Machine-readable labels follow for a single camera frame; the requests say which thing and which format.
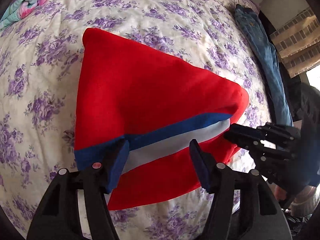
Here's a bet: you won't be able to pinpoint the blue denim jeans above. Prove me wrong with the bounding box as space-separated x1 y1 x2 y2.
234 4 293 126

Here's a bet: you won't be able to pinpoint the purple floral bed sheet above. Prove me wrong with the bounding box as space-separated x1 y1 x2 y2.
1 0 271 236

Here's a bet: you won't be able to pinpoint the person's hand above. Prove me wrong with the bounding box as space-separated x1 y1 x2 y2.
274 185 287 201

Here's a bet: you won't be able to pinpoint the beige checkered curtain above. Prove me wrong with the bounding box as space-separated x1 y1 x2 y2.
270 8 320 78

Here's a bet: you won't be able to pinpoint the red pants with blue-white stripe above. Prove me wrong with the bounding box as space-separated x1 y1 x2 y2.
74 28 249 210

